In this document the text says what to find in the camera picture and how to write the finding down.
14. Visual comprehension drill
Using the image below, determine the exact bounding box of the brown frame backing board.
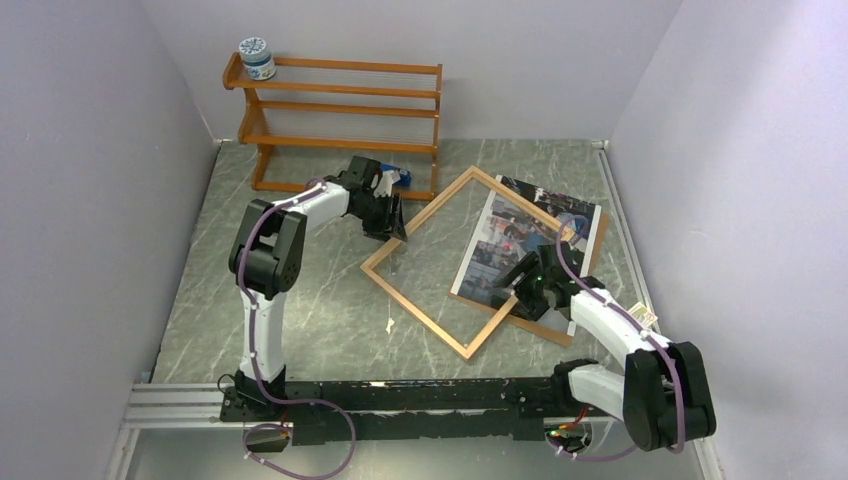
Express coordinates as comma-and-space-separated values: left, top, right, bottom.
447, 211, 611, 348

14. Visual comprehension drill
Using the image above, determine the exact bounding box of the white blue lidded jar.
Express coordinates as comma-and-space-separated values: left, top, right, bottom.
238, 37, 276, 81

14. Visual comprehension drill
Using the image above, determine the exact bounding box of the aluminium rail frame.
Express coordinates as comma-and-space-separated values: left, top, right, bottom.
111, 157, 717, 479

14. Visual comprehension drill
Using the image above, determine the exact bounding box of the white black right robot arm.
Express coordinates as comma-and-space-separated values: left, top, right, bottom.
494, 243, 717, 452

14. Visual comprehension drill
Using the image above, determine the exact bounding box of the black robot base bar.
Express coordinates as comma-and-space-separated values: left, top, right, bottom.
219, 377, 609, 446

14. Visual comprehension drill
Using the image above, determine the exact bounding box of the light wooden picture frame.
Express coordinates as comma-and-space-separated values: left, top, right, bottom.
361, 166, 574, 361

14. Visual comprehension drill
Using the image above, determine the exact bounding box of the printed street photo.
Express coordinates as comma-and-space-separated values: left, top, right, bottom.
459, 175, 608, 308

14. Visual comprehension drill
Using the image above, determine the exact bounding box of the blue black stapler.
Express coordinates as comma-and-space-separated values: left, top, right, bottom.
380, 163, 412, 188

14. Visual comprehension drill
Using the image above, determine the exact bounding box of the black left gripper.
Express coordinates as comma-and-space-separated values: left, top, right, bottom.
353, 194, 408, 246

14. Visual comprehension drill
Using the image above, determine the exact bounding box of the small white red box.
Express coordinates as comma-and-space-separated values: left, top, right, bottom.
628, 302, 658, 329

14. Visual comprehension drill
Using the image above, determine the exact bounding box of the orange wooden shelf rack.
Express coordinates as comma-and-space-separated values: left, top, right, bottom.
222, 53, 443, 201

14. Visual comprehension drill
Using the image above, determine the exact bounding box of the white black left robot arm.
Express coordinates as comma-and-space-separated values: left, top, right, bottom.
229, 156, 408, 420

